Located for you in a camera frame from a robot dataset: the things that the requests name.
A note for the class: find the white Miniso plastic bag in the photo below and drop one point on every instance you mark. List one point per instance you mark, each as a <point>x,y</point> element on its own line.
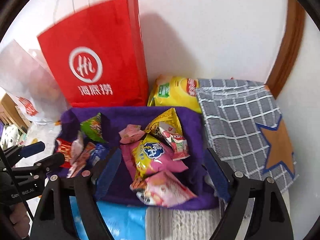
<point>31,85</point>

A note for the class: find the yellow triangular snack packet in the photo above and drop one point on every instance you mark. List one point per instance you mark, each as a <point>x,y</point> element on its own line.
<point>168,120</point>

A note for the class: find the purple towel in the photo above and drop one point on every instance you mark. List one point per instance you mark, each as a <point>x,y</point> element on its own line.
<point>115,119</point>

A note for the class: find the yellow chips bag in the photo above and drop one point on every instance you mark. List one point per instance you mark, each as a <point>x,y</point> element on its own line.
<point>175,91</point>

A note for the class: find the pink panda snack packet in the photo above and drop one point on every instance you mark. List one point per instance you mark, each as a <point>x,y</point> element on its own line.
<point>161,189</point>

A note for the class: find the red small snack packet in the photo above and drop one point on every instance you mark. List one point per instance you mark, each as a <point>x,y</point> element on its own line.
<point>64,147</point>

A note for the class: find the red Haidilao paper bag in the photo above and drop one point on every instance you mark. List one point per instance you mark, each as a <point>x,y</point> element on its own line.
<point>96,55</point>

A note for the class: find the wooden furniture at left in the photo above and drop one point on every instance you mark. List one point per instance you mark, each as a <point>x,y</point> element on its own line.
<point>10,115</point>

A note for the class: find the grey checked star cloth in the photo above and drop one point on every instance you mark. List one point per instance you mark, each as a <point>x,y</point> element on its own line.
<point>246,129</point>

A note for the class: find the left hand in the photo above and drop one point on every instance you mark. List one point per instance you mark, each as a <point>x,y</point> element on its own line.
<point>20,220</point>

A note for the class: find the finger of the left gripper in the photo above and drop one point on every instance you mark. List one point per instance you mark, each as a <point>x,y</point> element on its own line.
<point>32,149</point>
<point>51,162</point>

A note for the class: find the green snack packet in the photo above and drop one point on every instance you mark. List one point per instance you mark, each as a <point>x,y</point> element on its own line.
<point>92,128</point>

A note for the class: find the blue tissue pack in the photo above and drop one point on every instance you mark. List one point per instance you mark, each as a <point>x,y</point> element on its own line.
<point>124,222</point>

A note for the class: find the pink yellow snack packet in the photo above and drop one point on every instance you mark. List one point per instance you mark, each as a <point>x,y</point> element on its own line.
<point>150,156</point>

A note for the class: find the pink strawberry snack packet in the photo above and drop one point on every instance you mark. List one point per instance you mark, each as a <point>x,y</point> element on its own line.
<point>177,141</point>

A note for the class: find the small pink candy packet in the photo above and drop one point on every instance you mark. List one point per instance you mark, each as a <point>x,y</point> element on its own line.
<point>131,133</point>

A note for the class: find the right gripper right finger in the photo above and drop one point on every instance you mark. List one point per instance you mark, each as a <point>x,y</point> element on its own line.
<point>213,166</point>

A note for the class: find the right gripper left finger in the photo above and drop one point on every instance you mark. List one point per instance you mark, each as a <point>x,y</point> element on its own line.
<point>104,172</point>

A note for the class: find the blue small snack packet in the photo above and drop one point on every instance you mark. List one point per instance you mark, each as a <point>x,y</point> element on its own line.
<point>99,153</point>

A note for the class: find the brown wooden door frame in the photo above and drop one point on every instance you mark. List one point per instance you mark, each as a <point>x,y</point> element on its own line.
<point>289,48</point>

